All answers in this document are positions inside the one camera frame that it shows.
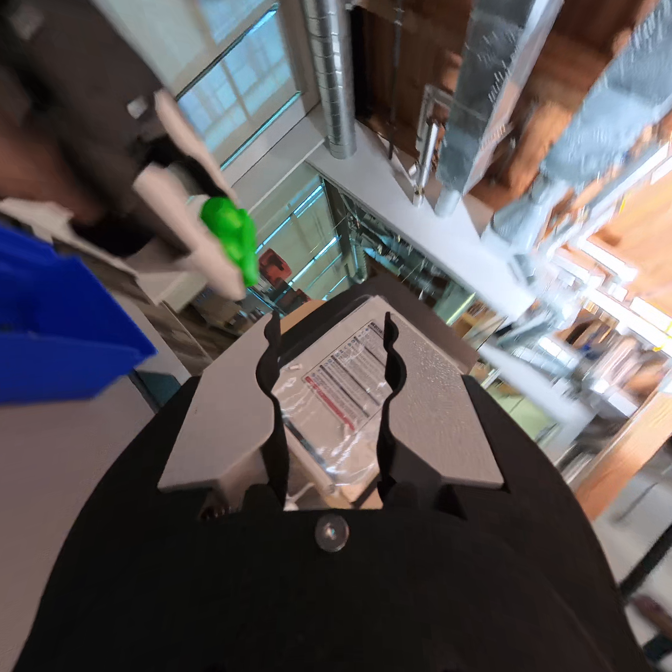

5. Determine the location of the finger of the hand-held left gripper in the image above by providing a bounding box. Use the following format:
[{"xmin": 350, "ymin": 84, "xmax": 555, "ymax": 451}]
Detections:
[
  {"xmin": 132, "ymin": 163, "xmax": 249, "ymax": 301},
  {"xmin": 153, "ymin": 90, "xmax": 238, "ymax": 211}
]

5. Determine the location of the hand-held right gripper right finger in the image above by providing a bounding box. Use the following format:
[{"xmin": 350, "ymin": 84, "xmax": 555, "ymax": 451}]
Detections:
[{"xmin": 376, "ymin": 311, "xmax": 508, "ymax": 510}]

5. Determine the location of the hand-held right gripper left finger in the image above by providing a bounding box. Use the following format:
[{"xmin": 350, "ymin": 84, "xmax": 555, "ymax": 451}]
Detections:
[{"xmin": 157, "ymin": 311, "xmax": 291, "ymax": 511}]

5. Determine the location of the green toy block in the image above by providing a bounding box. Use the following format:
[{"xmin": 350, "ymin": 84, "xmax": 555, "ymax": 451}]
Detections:
[{"xmin": 199, "ymin": 196, "xmax": 259, "ymax": 288}]

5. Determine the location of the blue storage bin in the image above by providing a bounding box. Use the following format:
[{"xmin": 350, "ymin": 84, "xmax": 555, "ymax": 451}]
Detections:
[{"xmin": 0, "ymin": 223, "xmax": 158, "ymax": 406}]

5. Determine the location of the dark teal mat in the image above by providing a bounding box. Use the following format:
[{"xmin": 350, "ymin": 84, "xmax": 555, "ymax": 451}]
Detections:
[{"xmin": 131, "ymin": 369, "xmax": 179, "ymax": 414}]

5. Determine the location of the large paned window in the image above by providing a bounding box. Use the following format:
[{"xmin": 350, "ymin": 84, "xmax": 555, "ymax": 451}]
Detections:
[{"xmin": 89, "ymin": 0, "xmax": 322, "ymax": 174}]

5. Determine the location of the red equipment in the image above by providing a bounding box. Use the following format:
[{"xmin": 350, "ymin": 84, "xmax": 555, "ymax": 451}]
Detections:
[{"xmin": 258, "ymin": 248, "xmax": 293, "ymax": 291}]

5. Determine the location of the thin black pipe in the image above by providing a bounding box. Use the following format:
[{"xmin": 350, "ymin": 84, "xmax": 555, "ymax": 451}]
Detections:
[{"xmin": 387, "ymin": 0, "xmax": 406, "ymax": 159}]

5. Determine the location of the black floor lamp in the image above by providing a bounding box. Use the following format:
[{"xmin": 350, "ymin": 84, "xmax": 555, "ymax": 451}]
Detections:
[{"xmin": 618, "ymin": 529, "xmax": 672, "ymax": 600}]

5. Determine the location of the metal pipe fixture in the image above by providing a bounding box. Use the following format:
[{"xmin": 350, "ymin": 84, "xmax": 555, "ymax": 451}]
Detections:
[{"xmin": 411, "ymin": 84, "xmax": 453, "ymax": 207}]

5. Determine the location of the round silver air duct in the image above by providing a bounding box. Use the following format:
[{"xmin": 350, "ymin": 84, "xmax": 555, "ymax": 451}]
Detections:
[{"xmin": 300, "ymin": 0, "xmax": 359, "ymax": 159}]

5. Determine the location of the rectangular silver duct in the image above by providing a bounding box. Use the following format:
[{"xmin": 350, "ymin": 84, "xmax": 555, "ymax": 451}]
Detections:
[
  {"xmin": 437, "ymin": 0, "xmax": 567, "ymax": 196},
  {"xmin": 480, "ymin": 0, "xmax": 672, "ymax": 274}
]

